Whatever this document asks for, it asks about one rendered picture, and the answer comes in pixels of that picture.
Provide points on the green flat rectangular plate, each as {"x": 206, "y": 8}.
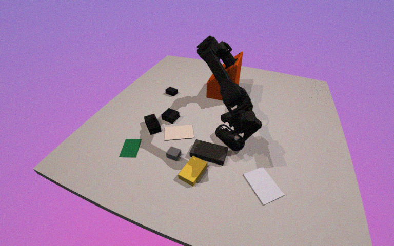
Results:
{"x": 130, "y": 148}

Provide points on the yellow rectangular block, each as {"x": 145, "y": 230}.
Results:
{"x": 192, "y": 171}

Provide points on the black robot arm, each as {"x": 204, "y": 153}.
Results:
{"x": 211, "y": 52}

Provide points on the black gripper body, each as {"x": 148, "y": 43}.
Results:
{"x": 227, "y": 136}

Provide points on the dark grey switch panel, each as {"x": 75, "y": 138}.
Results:
{"x": 240, "y": 142}

